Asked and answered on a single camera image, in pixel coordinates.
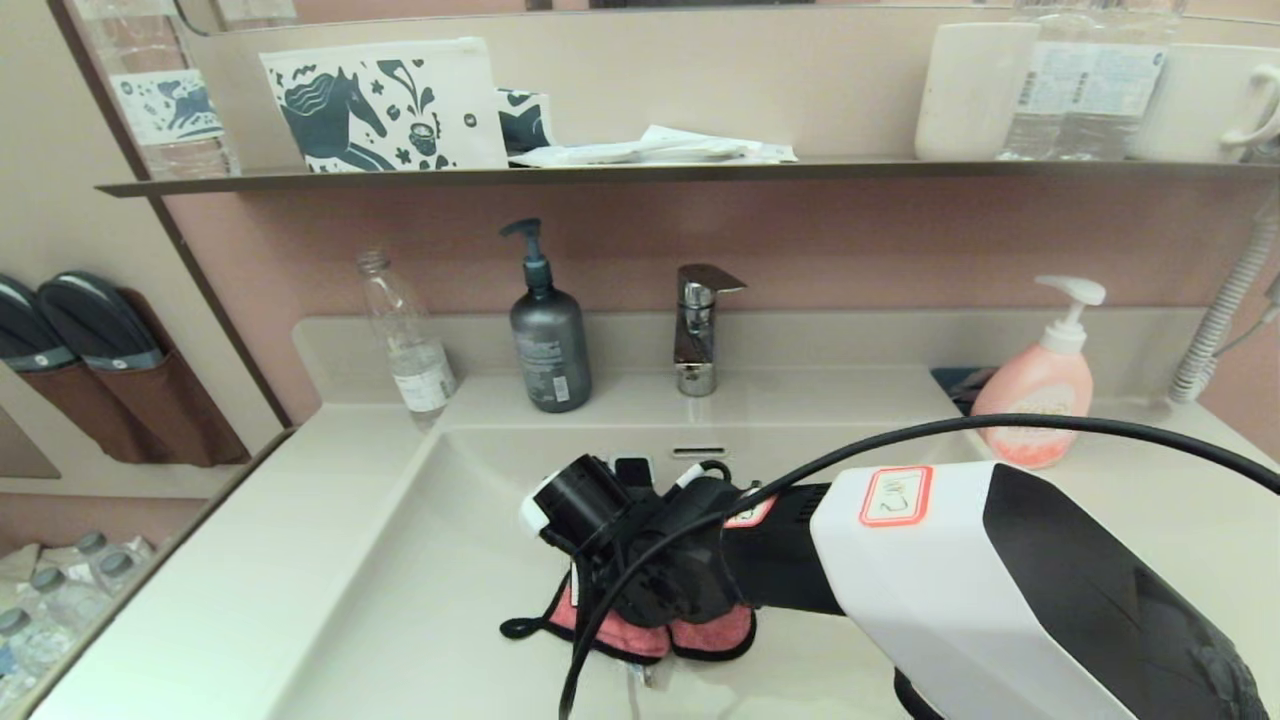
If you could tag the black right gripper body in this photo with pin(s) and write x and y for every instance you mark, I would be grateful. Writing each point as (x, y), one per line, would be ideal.
(590, 500)

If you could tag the pink cloth black trim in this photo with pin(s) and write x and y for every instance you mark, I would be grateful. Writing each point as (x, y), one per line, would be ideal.
(700, 635)

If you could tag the chrome faucet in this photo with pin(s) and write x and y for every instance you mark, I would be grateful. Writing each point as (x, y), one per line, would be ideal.
(694, 340)

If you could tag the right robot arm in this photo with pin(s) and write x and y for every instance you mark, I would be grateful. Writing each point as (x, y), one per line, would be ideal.
(1050, 600)

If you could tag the beige sink basin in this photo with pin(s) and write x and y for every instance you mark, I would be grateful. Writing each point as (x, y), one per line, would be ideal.
(400, 620)

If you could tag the grey pump soap bottle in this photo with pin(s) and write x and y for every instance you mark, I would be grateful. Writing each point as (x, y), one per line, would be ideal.
(550, 360)

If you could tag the clear empty plastic bottle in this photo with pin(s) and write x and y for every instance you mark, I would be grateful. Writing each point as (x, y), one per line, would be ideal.
(415, 370)

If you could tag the white plastic toiletry packet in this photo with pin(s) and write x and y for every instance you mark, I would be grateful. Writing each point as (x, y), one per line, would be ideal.
(762, 151)
(600, 155)

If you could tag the dark blue flat item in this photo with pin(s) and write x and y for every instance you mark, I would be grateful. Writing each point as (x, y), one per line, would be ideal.
(950, 380)

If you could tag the dark patterned small box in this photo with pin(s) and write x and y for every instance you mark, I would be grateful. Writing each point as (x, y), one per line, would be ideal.
(522, 122)

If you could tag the white horse print pouch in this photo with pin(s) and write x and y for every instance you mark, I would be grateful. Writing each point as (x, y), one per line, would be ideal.
(450, 100)

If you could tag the brown fabric slipper holder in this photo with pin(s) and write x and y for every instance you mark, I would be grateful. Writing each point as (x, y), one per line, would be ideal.
(170, 420)

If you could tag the pink pump hand soap bottle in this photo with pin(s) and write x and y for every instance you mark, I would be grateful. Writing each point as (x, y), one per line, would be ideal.
(1040, 385)

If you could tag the small grey cap water bottle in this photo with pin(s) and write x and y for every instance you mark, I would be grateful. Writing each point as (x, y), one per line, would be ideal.
(12, 623)
(48, 581)
(119, 565)
(93, 544)

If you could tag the dark grey slipper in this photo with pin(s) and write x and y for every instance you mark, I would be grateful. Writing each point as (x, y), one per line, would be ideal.
(25, 333)
(100, 322)

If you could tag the clear labelled water bottle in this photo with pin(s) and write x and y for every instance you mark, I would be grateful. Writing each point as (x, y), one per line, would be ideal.
(1040, 88)
(1120, 88)

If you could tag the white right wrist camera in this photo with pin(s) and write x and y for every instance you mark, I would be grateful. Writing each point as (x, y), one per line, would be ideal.
(530, 515)

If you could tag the brown wall shelf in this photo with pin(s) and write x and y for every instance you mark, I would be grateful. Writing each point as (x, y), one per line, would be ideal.
(600, 174)

